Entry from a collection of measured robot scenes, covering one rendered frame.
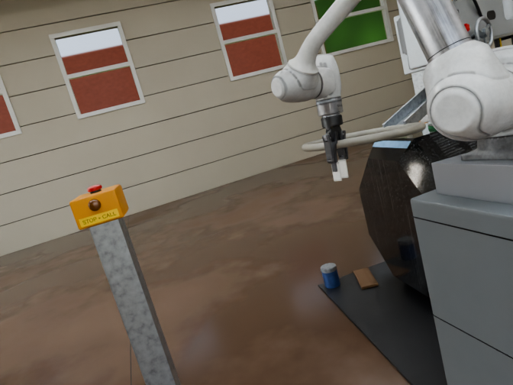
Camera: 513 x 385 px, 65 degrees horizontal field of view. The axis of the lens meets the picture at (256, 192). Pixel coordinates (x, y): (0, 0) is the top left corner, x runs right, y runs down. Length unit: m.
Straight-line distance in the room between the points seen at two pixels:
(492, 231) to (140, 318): 0.95
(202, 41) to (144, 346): 7.20
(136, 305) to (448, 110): 0.93
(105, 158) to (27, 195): 1.43
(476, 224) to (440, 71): 0.40
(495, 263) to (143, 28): 7.41
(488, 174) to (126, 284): 0.99
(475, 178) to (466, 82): 0.32
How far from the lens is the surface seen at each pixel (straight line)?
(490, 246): 1.15
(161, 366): 1.30
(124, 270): 1.18
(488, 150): 1.22
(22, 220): 8.02
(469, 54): 1.03
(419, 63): 2.16
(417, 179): 1.94
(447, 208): 1.21
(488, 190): 1.18
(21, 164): 7.92
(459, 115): 0.97
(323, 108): 1.46
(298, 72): 1.33
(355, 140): 1.47
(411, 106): 2.07
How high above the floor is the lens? 1.17
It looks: 11 degrees down
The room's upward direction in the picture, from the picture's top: 15 degrees counter-clockwise
